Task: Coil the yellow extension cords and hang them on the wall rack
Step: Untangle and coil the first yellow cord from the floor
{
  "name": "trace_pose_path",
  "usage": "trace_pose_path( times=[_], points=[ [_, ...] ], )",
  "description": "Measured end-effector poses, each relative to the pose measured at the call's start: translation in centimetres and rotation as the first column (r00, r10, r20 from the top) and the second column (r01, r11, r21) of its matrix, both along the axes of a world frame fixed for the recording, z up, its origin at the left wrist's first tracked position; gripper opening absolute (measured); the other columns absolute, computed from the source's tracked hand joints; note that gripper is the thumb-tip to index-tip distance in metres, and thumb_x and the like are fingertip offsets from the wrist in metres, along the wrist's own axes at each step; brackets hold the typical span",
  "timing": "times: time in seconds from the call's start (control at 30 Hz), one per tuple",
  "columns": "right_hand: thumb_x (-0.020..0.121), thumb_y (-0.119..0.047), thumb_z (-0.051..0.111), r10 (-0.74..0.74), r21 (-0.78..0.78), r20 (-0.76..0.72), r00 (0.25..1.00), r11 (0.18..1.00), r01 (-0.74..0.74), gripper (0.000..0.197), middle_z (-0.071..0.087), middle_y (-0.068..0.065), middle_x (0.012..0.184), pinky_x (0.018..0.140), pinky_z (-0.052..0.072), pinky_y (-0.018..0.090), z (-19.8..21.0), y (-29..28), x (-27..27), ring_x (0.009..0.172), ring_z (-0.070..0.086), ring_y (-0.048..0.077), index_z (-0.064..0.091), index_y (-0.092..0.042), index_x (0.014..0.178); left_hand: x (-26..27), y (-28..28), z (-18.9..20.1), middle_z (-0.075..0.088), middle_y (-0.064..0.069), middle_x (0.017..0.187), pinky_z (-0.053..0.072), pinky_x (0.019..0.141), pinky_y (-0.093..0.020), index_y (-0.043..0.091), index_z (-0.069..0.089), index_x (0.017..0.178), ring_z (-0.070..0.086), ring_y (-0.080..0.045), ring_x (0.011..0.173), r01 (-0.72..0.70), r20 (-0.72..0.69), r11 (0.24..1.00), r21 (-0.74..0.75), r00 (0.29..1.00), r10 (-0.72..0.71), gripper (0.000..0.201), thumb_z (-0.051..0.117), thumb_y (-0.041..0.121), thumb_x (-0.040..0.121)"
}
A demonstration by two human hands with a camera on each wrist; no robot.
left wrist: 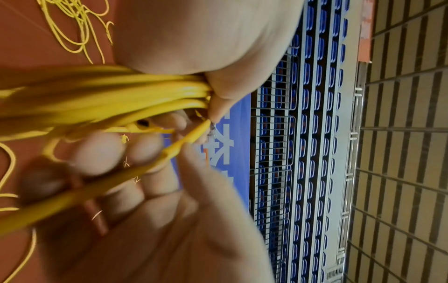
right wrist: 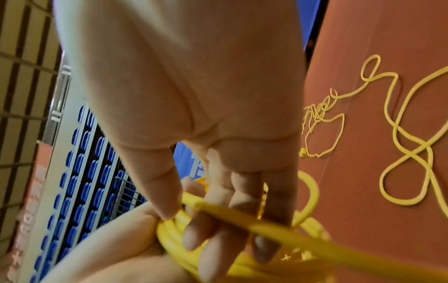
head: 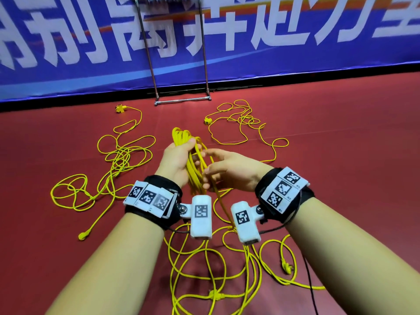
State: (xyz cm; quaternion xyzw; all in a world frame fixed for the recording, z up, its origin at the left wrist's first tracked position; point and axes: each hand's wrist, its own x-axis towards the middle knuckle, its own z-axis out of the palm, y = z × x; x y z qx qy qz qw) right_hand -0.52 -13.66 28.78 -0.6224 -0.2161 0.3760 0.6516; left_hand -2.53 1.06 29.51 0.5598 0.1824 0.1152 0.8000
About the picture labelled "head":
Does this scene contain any metal rack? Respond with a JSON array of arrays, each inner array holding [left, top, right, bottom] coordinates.
[[131, 0, 214, 107]]

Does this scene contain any blue banner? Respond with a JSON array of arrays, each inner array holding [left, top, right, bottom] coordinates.
[[0, 0, 420, 102]]

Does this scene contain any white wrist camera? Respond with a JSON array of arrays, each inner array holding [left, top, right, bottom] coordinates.
[[176, 195, 215, 240], [230, 200, 266, 245]]

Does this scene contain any person's right hand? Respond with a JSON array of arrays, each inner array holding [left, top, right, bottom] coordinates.
[[200, 148, 275, 193]]

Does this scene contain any person's right forearm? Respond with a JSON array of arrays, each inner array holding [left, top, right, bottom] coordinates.
[[285, 196, 420, 315]]

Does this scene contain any black cable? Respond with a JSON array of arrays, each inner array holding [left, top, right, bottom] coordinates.
[[301, 252, 320, 315]]

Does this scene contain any person's left hand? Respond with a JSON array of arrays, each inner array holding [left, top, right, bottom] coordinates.
[[154, 137, 208, 189]]

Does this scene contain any person's left forearm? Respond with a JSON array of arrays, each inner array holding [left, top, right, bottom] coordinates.
[[45, 212, 166, 315]]

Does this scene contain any black marker wristband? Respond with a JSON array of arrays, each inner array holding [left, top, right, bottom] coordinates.
[[255, 166, 316, 225], [122, 174, 184, 231]]

